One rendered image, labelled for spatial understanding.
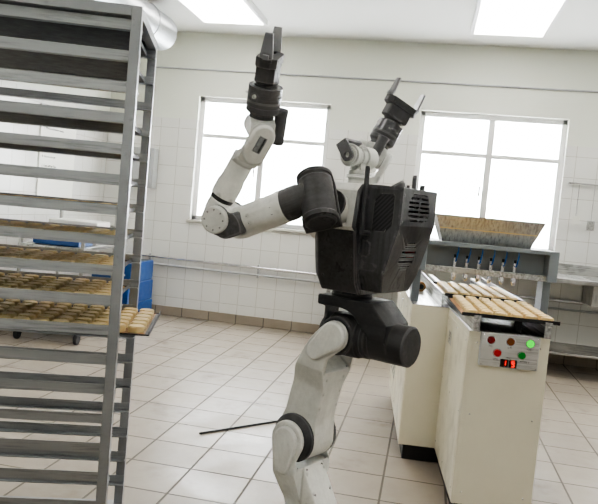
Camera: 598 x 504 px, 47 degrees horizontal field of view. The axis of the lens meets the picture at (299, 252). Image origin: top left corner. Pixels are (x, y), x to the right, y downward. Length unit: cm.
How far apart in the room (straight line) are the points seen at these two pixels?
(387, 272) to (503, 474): 155
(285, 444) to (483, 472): 130
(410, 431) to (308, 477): 174
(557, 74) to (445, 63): 106
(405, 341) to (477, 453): 135
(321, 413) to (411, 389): 172
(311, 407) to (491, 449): 127
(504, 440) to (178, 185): 512
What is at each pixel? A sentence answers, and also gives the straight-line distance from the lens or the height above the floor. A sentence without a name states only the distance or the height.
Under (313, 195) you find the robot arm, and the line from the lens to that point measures 175.
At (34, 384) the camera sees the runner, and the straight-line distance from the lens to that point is 223.
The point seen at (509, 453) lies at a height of 33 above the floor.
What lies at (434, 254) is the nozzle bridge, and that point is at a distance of 374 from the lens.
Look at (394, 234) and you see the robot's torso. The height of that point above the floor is 124.
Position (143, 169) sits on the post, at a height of 137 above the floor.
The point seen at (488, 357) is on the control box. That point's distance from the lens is 302.
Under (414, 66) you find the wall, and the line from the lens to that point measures 714.
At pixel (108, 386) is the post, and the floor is 71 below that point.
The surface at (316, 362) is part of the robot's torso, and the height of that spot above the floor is 85.
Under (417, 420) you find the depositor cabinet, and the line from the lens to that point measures 381.
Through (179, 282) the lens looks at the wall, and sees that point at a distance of 749.
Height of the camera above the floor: 129
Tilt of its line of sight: 4 degrees down
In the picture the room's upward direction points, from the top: 5 degrees clockwise
